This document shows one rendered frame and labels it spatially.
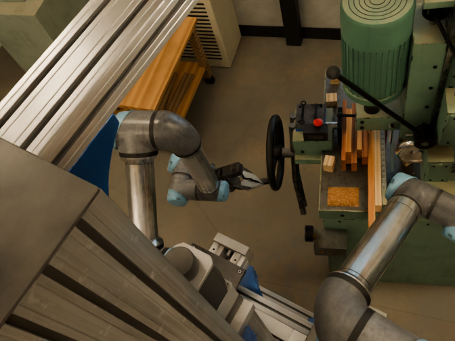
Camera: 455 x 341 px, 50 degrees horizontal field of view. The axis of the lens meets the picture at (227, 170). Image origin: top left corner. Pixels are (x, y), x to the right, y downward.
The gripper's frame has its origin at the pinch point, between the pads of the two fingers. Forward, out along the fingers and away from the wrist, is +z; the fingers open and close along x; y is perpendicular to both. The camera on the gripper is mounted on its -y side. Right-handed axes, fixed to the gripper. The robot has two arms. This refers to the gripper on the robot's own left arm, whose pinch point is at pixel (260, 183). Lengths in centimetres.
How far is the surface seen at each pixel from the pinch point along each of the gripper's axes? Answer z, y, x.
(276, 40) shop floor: 22, 79, -144
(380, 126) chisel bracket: 23, -45, -8
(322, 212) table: 14.4, -25.7, 17.0
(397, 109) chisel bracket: 25, -51, -12
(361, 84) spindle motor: 5, -65, -5
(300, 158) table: 7.7, -18.7, -4.3
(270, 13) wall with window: 11, 63, -149
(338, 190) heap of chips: 17.3, -30.1, 10.1
